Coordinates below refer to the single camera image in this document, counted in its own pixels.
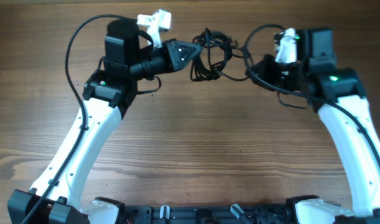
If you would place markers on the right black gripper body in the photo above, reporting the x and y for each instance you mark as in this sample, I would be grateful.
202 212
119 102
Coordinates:
283 75

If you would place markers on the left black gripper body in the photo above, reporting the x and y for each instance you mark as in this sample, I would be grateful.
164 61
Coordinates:
154 60

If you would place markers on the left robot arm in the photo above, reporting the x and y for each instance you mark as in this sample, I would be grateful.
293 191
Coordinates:
131 55

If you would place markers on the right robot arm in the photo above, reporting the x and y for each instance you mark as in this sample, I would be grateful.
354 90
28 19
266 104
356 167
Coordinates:
337 96

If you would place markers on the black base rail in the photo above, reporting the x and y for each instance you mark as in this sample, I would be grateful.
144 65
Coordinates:
259 214

